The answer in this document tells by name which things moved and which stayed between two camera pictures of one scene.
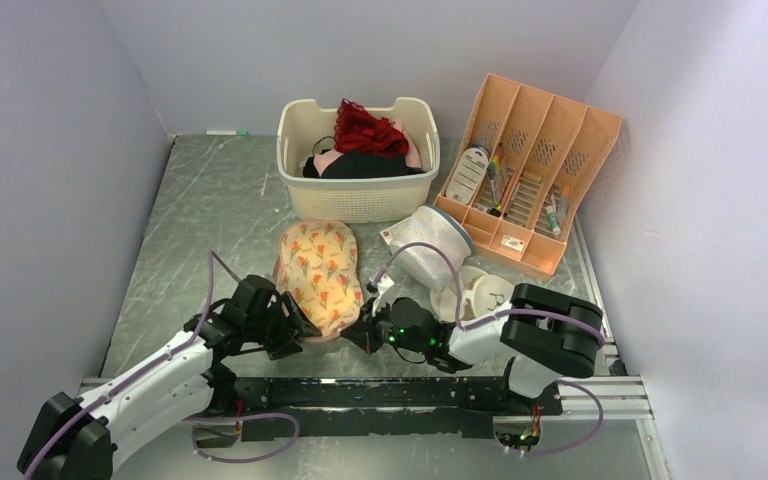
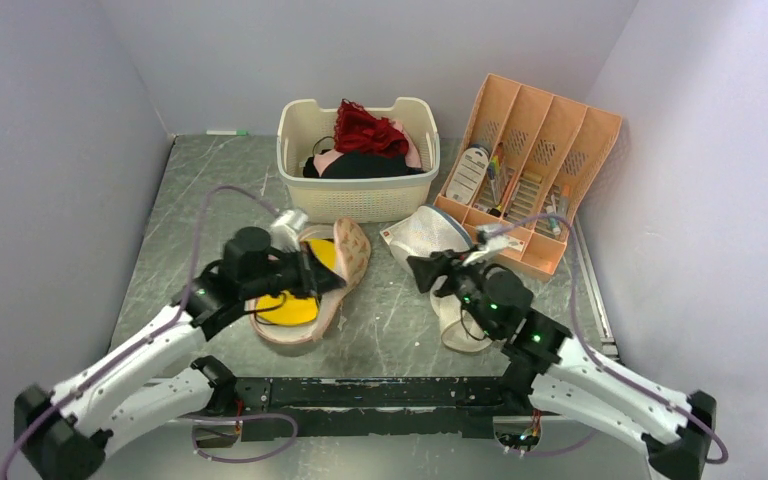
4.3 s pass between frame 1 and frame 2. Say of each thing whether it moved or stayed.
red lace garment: stayed
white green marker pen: stayed
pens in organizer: stayed
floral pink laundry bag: moved
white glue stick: stayed
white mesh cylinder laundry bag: stayed
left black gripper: moved
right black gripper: moved
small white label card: stayed
